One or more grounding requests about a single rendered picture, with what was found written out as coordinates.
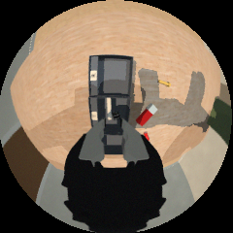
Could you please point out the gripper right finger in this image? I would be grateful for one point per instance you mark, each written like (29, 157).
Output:
(139, 149)

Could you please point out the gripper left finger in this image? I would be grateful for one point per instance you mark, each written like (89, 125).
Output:
(85, 152)

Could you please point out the dark grey rack of bins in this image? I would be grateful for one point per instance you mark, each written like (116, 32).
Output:
(110, 76)

